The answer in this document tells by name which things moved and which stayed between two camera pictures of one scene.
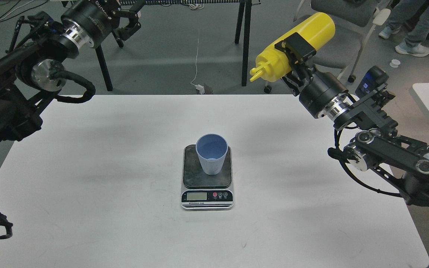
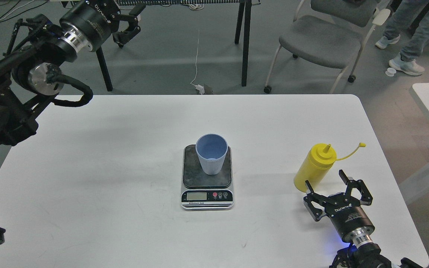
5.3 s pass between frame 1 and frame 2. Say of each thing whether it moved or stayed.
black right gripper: moved
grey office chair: stayed
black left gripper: stayed
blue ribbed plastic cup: stayed
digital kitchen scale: stayed
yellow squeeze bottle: moved
